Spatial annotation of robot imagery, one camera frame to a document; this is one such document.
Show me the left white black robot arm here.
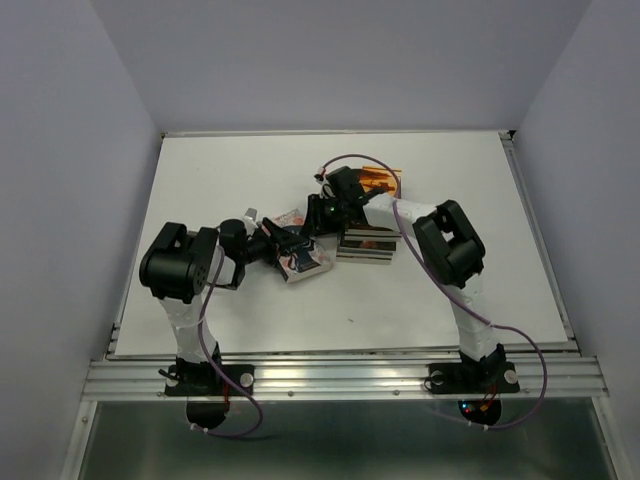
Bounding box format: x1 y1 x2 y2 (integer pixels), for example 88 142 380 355
139 219 306 397

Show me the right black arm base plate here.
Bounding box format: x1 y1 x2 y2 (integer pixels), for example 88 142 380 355
423 362 520 395

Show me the white table board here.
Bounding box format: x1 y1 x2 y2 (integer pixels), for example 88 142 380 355
139 132 567 354

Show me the orange Huckleberry Finn book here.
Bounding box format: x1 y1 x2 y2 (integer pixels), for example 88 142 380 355
356 166 396 197

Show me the floral cover white book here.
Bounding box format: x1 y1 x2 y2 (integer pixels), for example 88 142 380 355
270 209 333 283

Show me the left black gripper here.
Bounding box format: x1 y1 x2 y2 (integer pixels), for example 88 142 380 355
238 216 306 268

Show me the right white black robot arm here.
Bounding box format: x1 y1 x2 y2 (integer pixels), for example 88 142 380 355
303 167 506 391

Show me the Three Days to See book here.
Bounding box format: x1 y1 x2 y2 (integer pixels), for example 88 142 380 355
337 246 396 256

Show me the dark red orange book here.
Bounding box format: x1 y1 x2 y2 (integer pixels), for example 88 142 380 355
393 170 403 199

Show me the Tale of Two Cities book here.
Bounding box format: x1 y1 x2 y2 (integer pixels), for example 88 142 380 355
339 240 397 251

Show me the aluminium front rail frame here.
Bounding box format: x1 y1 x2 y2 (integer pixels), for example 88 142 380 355
62 131 635 479

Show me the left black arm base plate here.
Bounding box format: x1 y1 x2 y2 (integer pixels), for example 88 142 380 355
158 359 255 397

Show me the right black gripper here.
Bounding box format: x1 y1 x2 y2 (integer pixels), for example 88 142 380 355
299 195 345 240

